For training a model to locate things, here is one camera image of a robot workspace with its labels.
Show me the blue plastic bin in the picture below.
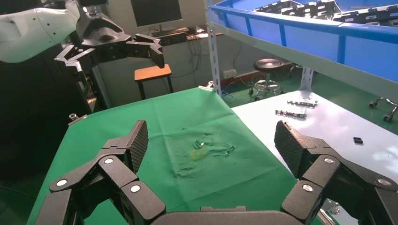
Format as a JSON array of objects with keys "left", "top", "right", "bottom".
[{"left": 210, "top": 0, "right": 398, "bottom": 83}]

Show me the silver binder clip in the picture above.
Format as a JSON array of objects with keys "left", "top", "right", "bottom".
[
  {"left": 68, "top": 113, "right": 88, "bottom": 126},
  {"left": 198, "top": 81, "right": 215, "bottom": 92}
]

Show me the chrome chair base with casters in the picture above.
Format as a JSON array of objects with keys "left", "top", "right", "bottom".
[{"left": 368, "top": 97, "right": 398, "bottom": 122}]

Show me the black computer monitor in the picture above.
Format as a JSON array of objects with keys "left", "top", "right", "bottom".
[{"left": 130, "top": 0, "right": 183, "bottom": 28}]

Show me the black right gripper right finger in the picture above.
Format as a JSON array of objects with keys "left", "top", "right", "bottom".
[{"left": 274, "top": 120, "right": 398, "bottom": 225}]

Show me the black robot torso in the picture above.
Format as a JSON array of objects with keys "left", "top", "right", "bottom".
[{"left": 0, "top": 43, "right": 94, "bottom": 182}]

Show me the blue cable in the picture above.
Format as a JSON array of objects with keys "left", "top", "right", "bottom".
[{"left": 222, "top": 90, "right": 236, "bottom": 105}]

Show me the stamped sheet metal plate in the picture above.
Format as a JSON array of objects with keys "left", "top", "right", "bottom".
[
  {"left": 332, "top": 4, "right": 398, "bottom": 26},
  {"left": 255, "top": 0, "right": 301, "bottom": 13},
  {"left": 280, "top": 0, "right": 341, "bottom": 20}
]

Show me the wooden top square stool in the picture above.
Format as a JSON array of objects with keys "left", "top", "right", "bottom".
[{"left": 134, "top": 64, "right": 174, "bottom": 100}]

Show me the green table cloth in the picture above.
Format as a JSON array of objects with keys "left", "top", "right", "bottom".
[{"left": 26, "top": 87, "right": 339, "bottom": 225}]

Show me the notched metal strip part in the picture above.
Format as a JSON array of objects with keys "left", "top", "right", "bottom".
[
  {"left": 275, "top": 109, "right": 307, "bottom": 119},
  {"left": 287, "top": 98, "right": 318, "bottom": 108}
]

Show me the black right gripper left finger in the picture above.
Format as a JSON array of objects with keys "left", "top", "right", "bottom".
[{"left": 36, "top": 120, "right": 167, "bottom": 225}]

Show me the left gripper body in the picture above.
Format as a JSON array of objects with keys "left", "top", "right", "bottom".
[{"left": 76, "top": 12, "right": 133, "bottom": 63}]

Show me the stool wheeled base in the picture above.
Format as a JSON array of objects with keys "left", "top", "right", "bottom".
[{"left": 248, "top": 58, "right": 285, "bottom": 102}]

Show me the black box on desk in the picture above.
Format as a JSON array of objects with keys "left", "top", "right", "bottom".
[{"left": 158, "top": 31, "right": 188, "bottom": 46}]

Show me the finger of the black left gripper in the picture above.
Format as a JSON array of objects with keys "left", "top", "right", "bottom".
[
  {"left": 54, "top": 45, "right": 100, "bottom": 75},
  {"left": 126, "top": 33, "right": 165, "bottom": 69}
]

